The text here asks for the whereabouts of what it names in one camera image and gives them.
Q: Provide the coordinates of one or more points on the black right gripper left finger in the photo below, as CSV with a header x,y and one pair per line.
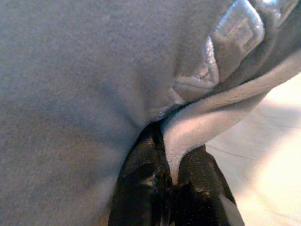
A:
x,y
143,183

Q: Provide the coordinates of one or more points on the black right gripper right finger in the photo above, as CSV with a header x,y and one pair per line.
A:
x,y
200,188

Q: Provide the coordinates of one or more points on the grey pillow with embroidered letters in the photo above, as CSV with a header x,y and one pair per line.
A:
x,y
70,94

